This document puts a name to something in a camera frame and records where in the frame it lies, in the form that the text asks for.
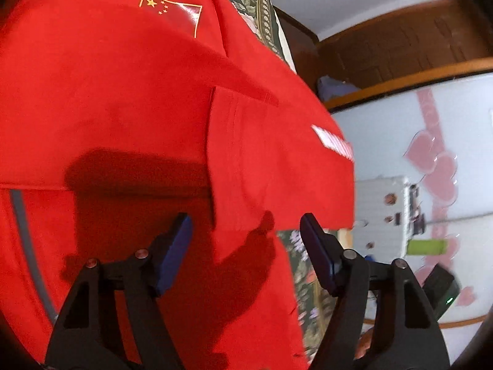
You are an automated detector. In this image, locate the brown wooden wardrobe frame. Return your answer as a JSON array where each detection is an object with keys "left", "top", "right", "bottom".
[{"left": 273, "top": 0, "right": 493, "bottom": 110}]

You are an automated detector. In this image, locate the green floral blanket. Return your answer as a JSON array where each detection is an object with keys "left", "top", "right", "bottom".
[{"left": 200, "top": 0, "right": 347, "bottom": 370}]

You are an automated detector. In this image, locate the red shirt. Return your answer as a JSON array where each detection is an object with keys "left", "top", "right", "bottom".
[{"left": 0, "top": 0, "right": 355, "bottom": 370}]

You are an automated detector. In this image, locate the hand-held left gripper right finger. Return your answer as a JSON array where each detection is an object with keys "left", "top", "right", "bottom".
[{"left": 299, "top": 213, "right": 451, "bottom": 370}]

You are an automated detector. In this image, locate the blue cloth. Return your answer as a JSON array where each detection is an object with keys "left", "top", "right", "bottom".
[{"left": 316, "top": 76, "right": 361, "bottom": 101}]

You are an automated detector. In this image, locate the green rectangular object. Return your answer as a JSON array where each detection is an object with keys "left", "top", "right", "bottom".
[{"left": 407, "top": 239, "right": 448, "bottom": 256}]

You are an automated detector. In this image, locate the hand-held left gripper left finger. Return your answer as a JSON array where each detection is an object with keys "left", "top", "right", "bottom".
[{"left": 44, "top": 212, "right": 193, "bottom": 370}]

